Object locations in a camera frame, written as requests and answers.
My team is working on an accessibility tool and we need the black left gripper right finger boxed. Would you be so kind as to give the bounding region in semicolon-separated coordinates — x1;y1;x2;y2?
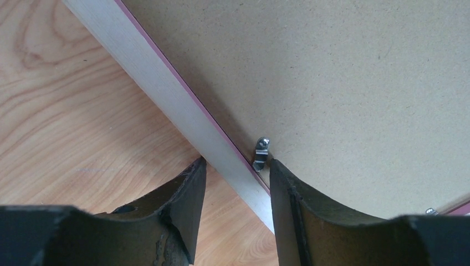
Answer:
269;159;469;265

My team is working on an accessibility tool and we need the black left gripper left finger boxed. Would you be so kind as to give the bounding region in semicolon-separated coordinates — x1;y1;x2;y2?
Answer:
1;157;207;265

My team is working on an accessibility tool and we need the wooden picture frame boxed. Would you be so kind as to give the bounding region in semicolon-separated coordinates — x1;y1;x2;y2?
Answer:
60;0;470;234

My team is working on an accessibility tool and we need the brown backing board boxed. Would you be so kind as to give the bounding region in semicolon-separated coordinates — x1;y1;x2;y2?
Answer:
121;0;470;220

